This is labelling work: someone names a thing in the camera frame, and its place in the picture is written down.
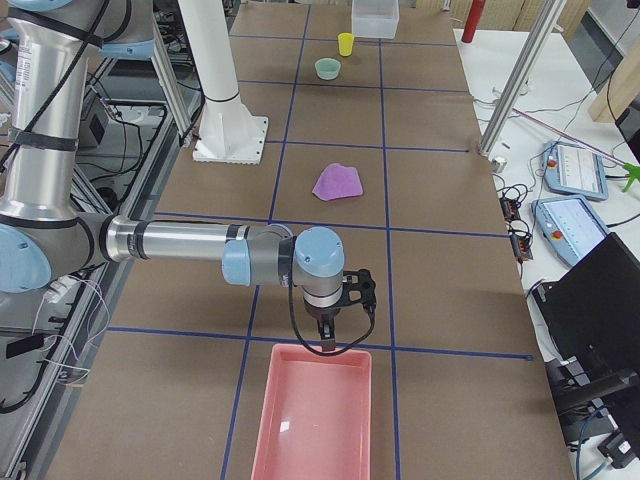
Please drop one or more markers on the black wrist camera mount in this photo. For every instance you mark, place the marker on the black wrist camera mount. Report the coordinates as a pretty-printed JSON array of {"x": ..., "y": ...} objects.
[{"x": 358, "y": 287}]

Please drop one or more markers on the pink plastic bin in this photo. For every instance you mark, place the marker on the pink plastic bin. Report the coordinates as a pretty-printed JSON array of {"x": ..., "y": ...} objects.
[{"x": 316, "y": 416}]

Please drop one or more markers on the purple microfiber cloth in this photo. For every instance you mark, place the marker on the purple microfiber cloth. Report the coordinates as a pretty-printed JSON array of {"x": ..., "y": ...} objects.
[{"x": 337, "y": 181}]

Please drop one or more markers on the yellow plastic cup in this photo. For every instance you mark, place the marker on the yellow plastic cup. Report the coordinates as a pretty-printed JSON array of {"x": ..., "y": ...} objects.
[{"x": 345, "y": 43}]

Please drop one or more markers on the red cylinder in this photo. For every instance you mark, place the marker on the red cylinder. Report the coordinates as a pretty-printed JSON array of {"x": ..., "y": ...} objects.
[{"x": 472, "y": 20}]

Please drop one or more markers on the clear plastic box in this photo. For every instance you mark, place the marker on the clear plastic box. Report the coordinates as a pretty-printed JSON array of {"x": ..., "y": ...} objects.
[{"x": 376, "y": 19}]

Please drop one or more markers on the aluminium frame post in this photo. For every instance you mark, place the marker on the aluminium frame post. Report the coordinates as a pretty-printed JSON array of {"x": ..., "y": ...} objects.
[{"x": 535, "y": 42}]

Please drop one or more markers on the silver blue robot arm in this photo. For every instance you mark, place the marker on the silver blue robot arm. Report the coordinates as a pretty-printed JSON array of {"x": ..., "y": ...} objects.
[{"x": 43, "y": 237}]

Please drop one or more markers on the far teach pendant tablet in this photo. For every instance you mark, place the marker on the far teach pendant tablet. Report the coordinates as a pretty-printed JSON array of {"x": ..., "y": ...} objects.
[{"x": 571, "y": 169}]

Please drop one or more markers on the black monitor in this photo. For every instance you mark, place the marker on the black monitor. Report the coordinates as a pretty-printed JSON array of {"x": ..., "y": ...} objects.
[{"x": 592, "y": 314}]

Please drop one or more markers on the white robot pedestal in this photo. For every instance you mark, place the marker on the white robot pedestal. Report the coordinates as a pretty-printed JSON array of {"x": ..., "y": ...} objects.
[{"x": 228, "y": 132}]

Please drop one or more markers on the teach pendant tablet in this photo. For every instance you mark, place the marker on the teach pendant tablet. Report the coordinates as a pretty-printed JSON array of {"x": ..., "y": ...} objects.
[
  {"x": 571, "y": 226},
  {"x": 571, "y": 169}
]

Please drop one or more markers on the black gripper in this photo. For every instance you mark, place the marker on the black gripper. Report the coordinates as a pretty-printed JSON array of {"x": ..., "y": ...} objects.
[{"x": 321, "y": 313}]

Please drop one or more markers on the near teach pendant tablet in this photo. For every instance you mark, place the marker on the near teach pendant tablet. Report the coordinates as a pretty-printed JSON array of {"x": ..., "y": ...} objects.
[{"x": 571, "y": 226}]

